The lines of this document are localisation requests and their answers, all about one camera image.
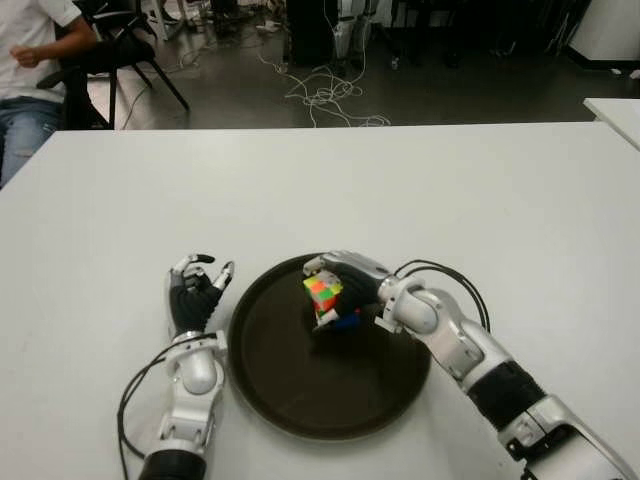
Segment multicolour Rubik's cube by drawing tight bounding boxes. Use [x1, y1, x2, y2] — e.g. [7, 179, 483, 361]
[302, 272, 362, 331]

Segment white floor cable tangle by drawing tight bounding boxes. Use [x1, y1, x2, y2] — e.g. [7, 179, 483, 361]
[257, 49, 392, 130]

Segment seated person white shirt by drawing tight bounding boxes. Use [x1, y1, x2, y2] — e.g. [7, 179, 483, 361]
[0, 0, 99, 186]

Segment white side table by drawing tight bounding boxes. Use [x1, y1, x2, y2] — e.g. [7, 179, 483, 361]
[582, 97, 640, 151]

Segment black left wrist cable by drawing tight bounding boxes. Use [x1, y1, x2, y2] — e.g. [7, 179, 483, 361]
[115, 342, 174, 480]

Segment dark round plate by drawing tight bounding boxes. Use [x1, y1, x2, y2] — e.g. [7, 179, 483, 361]
[225, 253, 432, 442]

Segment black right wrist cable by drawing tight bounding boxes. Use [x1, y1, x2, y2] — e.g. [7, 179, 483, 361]
[392, 258, 494, 334]

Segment black rolling chair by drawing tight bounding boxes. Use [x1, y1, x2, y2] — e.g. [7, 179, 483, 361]
[372, 0, 466, 71]

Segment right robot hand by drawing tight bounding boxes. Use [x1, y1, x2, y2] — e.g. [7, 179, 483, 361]
[302, 249, 394, 334]

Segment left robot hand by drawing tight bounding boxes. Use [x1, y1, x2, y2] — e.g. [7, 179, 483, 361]
[164, 253, 236, 339]

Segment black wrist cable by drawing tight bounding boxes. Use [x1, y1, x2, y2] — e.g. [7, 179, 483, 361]
[392, 258, 494, 334]
[115, 342, 174, 480]

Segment black cabinet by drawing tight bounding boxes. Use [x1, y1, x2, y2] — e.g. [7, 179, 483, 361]
[287, 0, 336, 66]

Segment white board frame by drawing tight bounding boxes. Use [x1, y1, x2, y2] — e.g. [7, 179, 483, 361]
[142, 0, 186, 41]

